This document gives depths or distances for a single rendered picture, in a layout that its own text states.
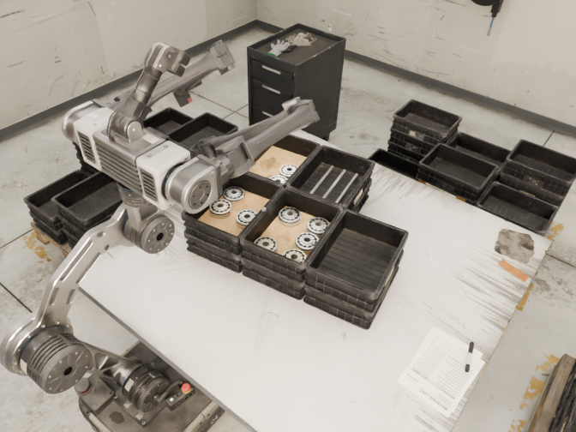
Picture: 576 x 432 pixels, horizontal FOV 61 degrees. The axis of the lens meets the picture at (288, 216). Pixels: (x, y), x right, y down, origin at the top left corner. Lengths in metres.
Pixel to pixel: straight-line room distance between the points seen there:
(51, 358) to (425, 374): 1.29
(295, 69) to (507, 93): 2.36
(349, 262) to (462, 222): 0.75
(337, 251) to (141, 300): 0.85
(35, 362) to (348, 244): 1.26
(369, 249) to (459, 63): 3.27
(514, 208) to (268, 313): 1.86
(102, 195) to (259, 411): 1.70
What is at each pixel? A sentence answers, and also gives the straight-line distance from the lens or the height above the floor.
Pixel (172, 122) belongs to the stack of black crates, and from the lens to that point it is 3.82.
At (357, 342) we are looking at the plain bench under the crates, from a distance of 2.01.
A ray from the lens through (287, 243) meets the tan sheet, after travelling 2.14.
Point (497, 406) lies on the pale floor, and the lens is 2.87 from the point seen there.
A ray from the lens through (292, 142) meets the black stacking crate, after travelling 2.63.
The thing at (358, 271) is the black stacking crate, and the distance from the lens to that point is 2.07.
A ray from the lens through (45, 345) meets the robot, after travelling 1.80.
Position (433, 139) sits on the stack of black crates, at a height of 0.52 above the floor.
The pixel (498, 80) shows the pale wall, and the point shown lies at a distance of 5.09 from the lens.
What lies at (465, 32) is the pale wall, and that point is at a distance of 5.07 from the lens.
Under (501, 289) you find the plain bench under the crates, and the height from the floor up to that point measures 0.70.
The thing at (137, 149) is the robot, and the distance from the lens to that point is 1.50.
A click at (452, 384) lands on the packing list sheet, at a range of 2.00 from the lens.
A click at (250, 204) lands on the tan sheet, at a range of 2.33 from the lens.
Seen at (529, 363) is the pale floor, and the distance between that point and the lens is 3.09.
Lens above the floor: 2.36
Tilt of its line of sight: 42 degrees down
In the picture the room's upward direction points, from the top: 2 degrees clockwise
